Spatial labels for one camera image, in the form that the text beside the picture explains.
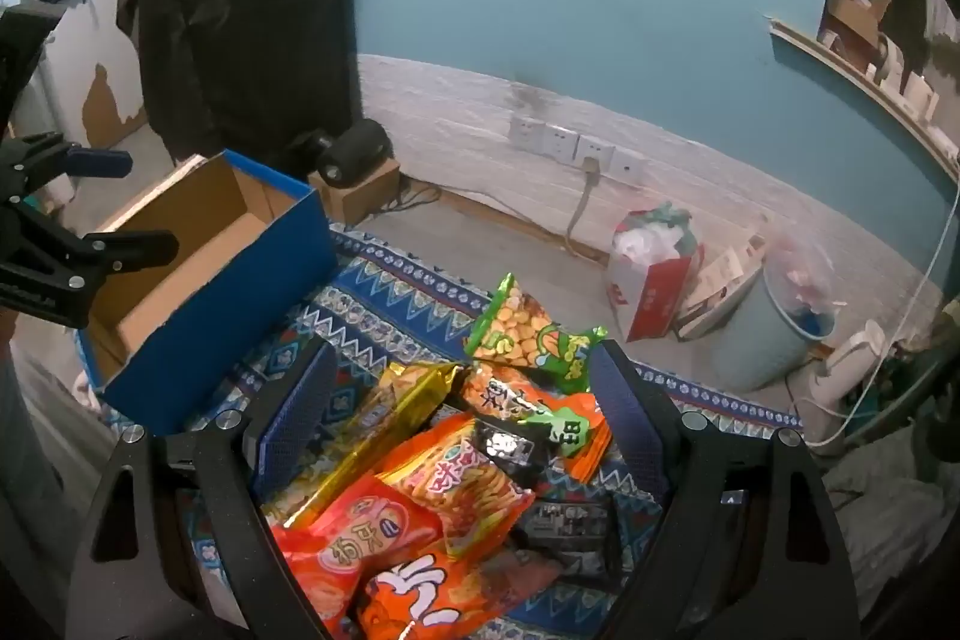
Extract red white paper bag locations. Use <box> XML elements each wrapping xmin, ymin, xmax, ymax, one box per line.
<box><xmin>606</xmin><ymin>201</ymin><xmax>706</xmax><ymax>343</ymax></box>

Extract person's grey trousers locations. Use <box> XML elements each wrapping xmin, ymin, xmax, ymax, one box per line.
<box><xmin>0</xmin><ymin>340</ymin><xmax>98</xmax><ymax>611</ymax></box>

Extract black cables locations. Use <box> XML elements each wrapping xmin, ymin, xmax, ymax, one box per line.
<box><xmin>397</xmin><ymin>178</ymin><xmax>451</xmax><ymax>213</ymax></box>

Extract flattened cardboard packaging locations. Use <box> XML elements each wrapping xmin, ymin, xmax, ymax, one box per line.
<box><xmin>675</xmin><ymin>235</ymin><xmax>770</xmax><ymax>341</ymax></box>

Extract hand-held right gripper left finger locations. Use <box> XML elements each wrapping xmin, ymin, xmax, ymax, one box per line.
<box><xmin>64</xmin><ymin>340</ymin><xmax>338</xmax><ymax>640</ymax></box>

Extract orange cracker snack packet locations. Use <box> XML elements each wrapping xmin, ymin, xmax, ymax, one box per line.
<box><xmin>375</xmin><ymin>415</ymin><xmax>537</xmax><ymax>564</ymax></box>

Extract grey plug cable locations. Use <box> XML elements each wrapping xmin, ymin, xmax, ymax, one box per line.
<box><xmin>562</xmin><ymin>155</ymin><xmax>602</xmax><ymax>258</ymax></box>

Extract blue cardboard box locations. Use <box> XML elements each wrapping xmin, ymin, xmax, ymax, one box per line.
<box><xmin>79</xmin><ymin>151</ymin><xmax>338</xmax><ymax>438</ymax></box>

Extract yellow gold snack packet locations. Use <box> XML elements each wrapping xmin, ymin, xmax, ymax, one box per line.
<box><xmin>262</xmin><ymin>361</ymin><xmax>460</xmax><ymax>530</ymax></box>

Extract white door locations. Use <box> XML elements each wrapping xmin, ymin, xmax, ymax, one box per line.
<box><xmin>22</xmin><ymin>0</ymin><xmax>151</xmax><ymax>149</ymax></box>

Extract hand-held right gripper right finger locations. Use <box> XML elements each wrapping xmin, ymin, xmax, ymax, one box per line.
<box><xmin>589</xmin><ymin>340</ymin><xmax>863</xmax><ymax>640</ymax></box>

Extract open brown carton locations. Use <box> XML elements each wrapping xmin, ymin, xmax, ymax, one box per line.
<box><xmin>825</xmin><ymin>0</ymin><xmax>892</xmax><ymax>48</ymax></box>

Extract light blue waste bin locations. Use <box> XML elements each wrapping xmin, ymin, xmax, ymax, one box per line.
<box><xmin>709</xmin><ymin>235</ymin><xmax>837</xmax><ymax>393</ymax></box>

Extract white cable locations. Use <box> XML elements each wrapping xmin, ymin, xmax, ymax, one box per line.
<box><xmin>817</xmin><ymin>155</ymin><xmax>960</xmax><ymax>446</ymax></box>

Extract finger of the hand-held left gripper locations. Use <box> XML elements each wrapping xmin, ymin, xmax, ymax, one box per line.
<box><xmin>15</xmin><ymin>218</ymin><xmax>181</xmax><ymax>297</ymax></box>
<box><xmin>0</xmin><ymin>133</ymin><xmax>134</xmax><ymax>191</ymax></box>

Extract large black snack packet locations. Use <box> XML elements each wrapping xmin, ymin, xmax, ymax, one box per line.
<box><xmin>510</xmin><ymin>496</ymin><xmax>625</xmax><ymax>592</ymax></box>

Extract small black snack packet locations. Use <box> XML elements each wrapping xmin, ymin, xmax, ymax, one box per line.
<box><xmin>471</xmin><ymin>416</ymin><xmax>554</xmax><ymax>489</ymax></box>

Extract grey bedding cloth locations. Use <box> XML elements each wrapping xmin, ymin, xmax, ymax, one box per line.
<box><xmin>817</xmin><ymin>445</ymin><xmax>960</xmax><ymax>611</ymax></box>

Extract white wall socket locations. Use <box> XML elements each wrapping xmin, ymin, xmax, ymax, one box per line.
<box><xmin>576</xmin><ymin>136</ymin><xmax>614</xmax><ymax>172</ymax></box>
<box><xmin>508</xmin><ymin>113</ymin><xmax>545</xmax><ymax>149</ymax></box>
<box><xmin>541</xmin><ymin>124</ymin><xmax>580</xmax><ymax>162</ymax></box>
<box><xmin>609</xmin><ymin>148</ymin><xmax>647</xmax><ymax>185</ymax></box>

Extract black hanging cloth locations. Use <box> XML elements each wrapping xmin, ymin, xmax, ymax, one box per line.
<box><xmin>116</xmin><ymin>0</ymin><xmax>365</xmax><ymax>168</ymax></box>

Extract white plastic appliance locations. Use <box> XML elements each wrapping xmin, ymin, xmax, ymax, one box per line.
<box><xmin>795</xmin><ymin>319</ymin><xmax>890</xmax><ymax>450</ymax></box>

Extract blue patterned mat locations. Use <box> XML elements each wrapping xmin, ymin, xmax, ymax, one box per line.
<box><xmin>75</xmin><ymin>223</ymin><xmax>803</xmax><ymax>640</ymax></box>

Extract red round-logo snack packet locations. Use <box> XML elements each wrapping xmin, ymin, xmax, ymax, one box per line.
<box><xmin>271</xmin><ymin>473</ymin><xmax>445</xmax><ymax>640</ymax></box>

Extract orange packet green label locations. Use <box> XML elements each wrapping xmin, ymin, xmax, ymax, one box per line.
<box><xmin>459</xmin><ymin>364</ymin><xmax>610</xmax><ymax>485</ymax></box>

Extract wooden wall shelf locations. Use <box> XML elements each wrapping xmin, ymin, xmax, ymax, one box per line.
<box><xmin>765</xmin><ymin>16</ymin><xmax>960</xmax><ymax>176</ymax></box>

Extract orange packet white lettering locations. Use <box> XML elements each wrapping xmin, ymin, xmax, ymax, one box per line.
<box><xmin>354</xmin><ymin>539</ymin><xmax>565</xmax><ymax>640</ymax></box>

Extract green pea snack packet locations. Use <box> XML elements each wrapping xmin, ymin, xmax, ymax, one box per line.
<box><xmin>463</xmin><ymin>272</ymin><xmax>610</xmax><ymax>395</ymax></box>

